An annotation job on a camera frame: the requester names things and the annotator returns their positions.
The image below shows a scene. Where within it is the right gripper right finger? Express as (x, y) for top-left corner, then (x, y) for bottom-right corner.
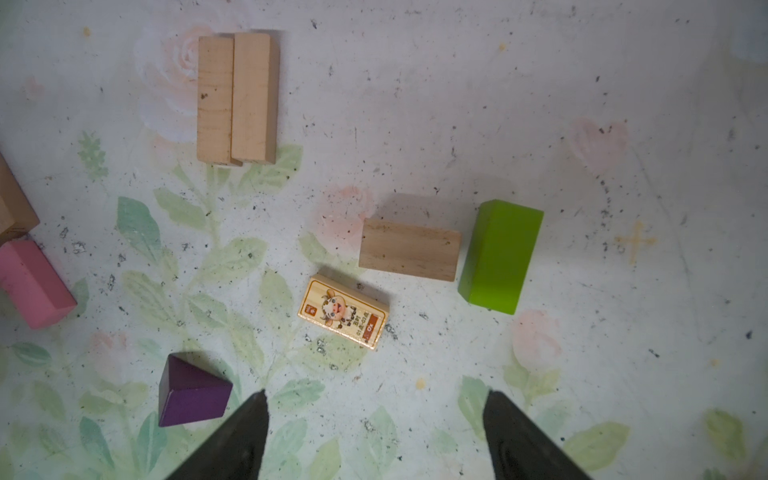
(482, 390), (590, 480)

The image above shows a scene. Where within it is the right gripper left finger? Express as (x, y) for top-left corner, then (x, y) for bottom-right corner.
(167, 390), (269, 480)

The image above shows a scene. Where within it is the pink wood block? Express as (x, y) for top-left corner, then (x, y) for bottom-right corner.
(1, 240), (77, 329)

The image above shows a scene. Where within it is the purple wood block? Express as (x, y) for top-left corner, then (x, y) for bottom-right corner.
(158, 354), (233, 428)

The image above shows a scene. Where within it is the cartoon printed wood block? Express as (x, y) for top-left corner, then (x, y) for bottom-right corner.
(298, 275), (389, 350)

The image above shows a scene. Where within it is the green wood block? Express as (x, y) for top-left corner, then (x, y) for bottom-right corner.
(458, 200), (544, 315)

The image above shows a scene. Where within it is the wide plain wood block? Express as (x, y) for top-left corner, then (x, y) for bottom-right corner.
(358, 218), (461, 282)

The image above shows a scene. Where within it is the plain wood block numbered 31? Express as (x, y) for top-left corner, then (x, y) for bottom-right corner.
(0, 157), (40, 244)

